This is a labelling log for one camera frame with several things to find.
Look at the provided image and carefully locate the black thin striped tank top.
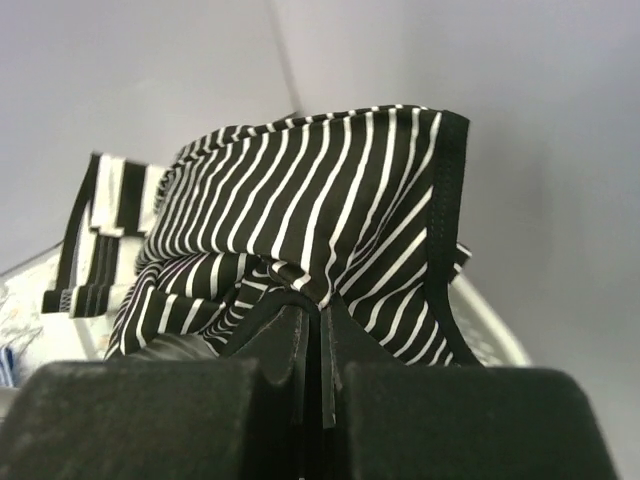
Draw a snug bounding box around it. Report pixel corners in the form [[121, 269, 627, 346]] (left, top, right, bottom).
[[107, 105, 476, 365]]

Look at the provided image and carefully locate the floral patterned table mat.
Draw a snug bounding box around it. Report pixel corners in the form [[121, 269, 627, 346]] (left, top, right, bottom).
[[1, 245, 108, 366]]

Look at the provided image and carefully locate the blue white striped tank top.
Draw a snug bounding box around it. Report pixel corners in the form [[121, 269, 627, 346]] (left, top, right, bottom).
[[0, 346, 16, 388]]

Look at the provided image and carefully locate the wide black white striped tank top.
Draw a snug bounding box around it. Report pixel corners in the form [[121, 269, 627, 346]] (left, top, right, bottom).
[[41, 152, 165, 318]]

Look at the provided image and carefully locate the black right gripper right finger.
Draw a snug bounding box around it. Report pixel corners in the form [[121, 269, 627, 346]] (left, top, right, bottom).
[[321, 301, 617, 479]]

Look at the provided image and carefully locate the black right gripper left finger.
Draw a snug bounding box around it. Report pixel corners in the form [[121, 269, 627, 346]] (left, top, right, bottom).
[[1, 305, 309, 479]]

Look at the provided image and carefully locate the white perforated plastic basket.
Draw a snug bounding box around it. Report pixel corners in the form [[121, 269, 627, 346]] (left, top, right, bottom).
[[69, 239, 534, 369]]

